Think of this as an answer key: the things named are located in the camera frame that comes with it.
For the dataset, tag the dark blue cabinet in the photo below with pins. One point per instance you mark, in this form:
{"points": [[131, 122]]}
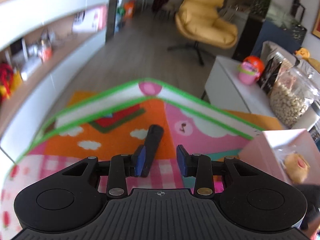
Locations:
{"points": [[267, 21]]}

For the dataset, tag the glass jar of nuts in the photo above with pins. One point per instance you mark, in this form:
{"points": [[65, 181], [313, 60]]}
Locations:
{"points": [[293, 92]]}

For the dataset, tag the colourful cartoon play mat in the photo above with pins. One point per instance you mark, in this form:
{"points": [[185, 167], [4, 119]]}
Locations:
{"points": [[116, 122]]}

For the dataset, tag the white wall shelf unit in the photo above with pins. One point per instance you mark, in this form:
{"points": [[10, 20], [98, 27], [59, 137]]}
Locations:
{"points": [[46, 42]]}

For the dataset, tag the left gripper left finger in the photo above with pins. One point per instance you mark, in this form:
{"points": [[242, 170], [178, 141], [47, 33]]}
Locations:
{"points": [[121, 167]]}

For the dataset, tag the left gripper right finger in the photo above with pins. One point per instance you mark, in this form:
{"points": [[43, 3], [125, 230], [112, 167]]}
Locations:
{"points": [[198, 166]]}

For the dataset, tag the yellow plush toy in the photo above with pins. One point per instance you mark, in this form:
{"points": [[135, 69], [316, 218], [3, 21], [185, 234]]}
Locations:
{"points": [[296, 167]]}

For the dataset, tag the yellow lounge chair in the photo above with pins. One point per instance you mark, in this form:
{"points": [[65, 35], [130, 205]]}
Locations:
{"points": [[199, 21]]}

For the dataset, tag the pink cardboard box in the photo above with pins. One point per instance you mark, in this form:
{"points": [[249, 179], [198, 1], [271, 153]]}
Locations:
{"points": [[268, 150]]}

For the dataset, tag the orange round toy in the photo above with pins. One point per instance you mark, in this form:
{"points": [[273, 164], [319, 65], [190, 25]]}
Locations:
{"points": [[257, 64]]}

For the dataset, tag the pink toy bucket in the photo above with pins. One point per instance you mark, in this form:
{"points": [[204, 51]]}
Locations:
{"points": [[248, 73]]}

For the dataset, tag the black rectangular object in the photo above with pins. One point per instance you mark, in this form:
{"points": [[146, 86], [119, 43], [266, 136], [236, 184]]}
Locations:
{"points": [[151, 143]]}

